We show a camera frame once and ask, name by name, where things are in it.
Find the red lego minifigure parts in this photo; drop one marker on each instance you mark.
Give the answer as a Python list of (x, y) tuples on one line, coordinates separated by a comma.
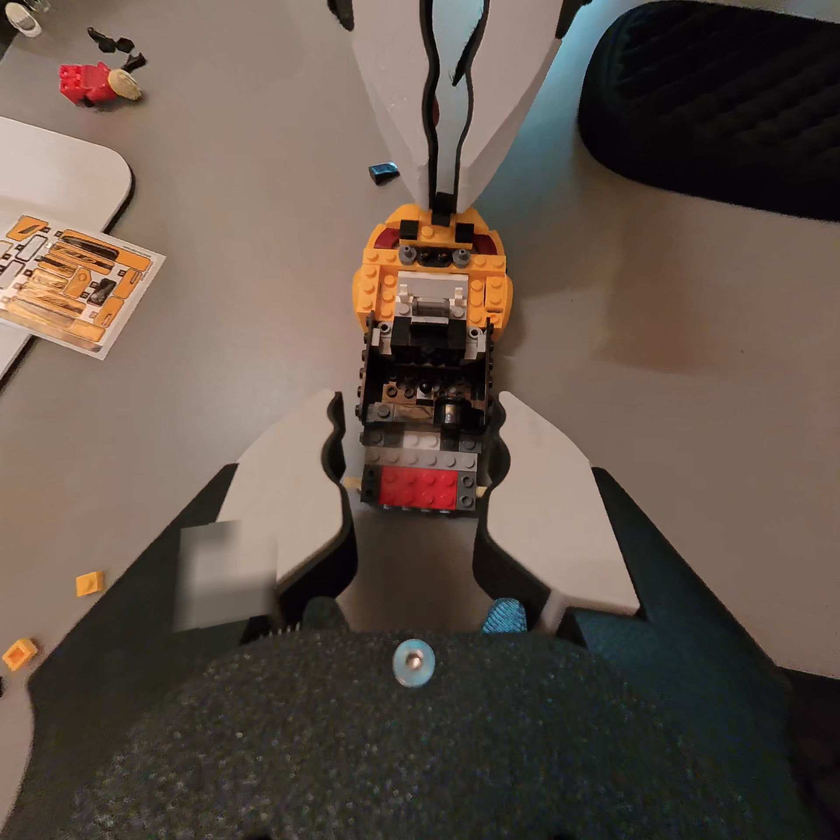
[(88, 82)]

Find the orange and black lego car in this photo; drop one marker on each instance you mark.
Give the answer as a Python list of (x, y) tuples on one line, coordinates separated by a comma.
[(426, 295)]

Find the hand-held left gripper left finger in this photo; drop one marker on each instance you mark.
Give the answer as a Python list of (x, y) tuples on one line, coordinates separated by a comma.
[(282, 472)]

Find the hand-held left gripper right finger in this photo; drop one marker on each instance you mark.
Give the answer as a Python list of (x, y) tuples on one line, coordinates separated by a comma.
[(558, 518)]

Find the white rounded board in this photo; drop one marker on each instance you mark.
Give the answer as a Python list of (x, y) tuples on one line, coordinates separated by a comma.
[(52, 170)]

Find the small orange lego piece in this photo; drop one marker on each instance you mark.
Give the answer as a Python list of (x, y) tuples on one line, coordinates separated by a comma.
[(19, 654), (90, 583)]

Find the small white round lego piece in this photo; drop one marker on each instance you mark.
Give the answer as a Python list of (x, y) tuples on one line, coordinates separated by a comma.
[(27, 23)]

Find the orange lego sticker sheet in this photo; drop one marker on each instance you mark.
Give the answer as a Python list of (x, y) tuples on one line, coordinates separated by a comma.
[(79, 289)]

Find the small black lego piece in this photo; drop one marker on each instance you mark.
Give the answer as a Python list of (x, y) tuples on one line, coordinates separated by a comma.
[(108, 39), (443, 202), (384, 172), (134, 61)]

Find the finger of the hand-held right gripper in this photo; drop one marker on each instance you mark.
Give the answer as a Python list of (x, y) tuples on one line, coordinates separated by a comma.
[(512, 65), (394, 65)]

